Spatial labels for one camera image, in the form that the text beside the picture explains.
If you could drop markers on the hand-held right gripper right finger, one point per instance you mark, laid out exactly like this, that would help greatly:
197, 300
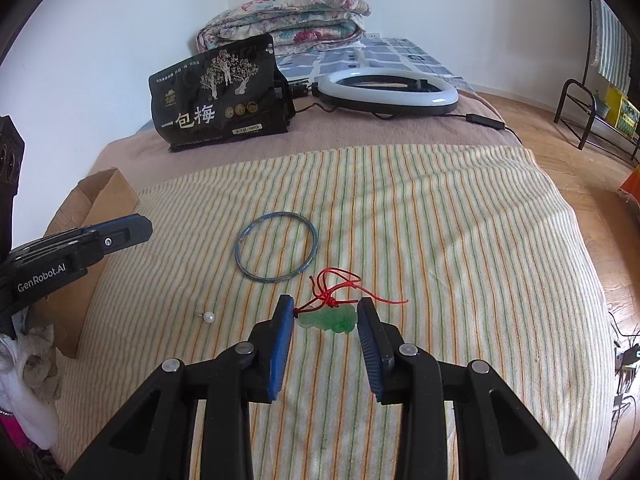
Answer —
370, 345

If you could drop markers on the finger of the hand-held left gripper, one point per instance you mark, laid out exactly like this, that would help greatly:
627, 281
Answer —
120, 235

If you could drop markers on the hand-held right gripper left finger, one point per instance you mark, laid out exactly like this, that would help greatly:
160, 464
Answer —
280, 345

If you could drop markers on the cardboard box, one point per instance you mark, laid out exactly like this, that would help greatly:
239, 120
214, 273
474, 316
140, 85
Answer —
110, 195

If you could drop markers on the white pearl stud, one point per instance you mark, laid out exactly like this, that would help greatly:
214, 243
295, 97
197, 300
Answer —
209, 317

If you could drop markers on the dark thin bangle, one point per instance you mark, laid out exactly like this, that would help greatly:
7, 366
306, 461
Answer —
315, 245

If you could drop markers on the yellow striped towel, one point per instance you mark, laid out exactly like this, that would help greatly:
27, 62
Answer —
450, 260

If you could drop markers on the black snack bag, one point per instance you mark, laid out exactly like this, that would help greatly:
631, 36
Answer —
210, 120

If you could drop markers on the brown blanket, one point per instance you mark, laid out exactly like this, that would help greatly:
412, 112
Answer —
350, 130

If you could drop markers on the folded floral quilt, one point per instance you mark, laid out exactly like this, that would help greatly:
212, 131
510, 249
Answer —
300, 10

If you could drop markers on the blue checked bed sheet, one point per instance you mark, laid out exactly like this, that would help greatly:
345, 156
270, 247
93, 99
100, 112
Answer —
400, 52

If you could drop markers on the black metal clothes rack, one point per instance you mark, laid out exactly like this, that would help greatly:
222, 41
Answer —
570, 105

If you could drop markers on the small potted plant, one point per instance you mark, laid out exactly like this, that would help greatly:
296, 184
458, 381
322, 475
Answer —
601, 106

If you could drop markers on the yellow box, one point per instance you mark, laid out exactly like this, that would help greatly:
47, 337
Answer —
625, 110

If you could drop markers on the striped hanging cloth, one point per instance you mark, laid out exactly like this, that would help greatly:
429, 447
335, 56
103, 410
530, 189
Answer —
612, 45

